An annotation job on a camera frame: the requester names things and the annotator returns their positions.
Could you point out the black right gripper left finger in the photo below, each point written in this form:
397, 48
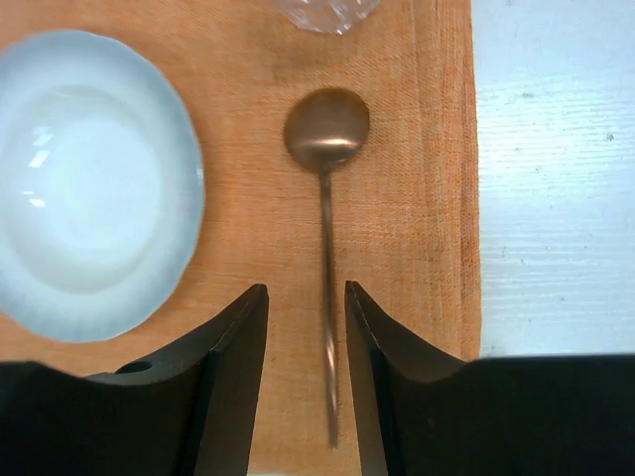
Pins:
186, 409

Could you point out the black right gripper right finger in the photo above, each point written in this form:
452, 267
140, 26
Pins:
421, 411

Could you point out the orange cloth placemat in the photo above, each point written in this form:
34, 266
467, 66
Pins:
405, 210

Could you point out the white ceramic bowl plate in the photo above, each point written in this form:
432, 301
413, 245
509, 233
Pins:
102, 186

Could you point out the copper spoon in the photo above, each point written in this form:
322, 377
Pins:
323, 131

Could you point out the clear drinking glass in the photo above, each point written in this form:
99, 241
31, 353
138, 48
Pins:
326, 16

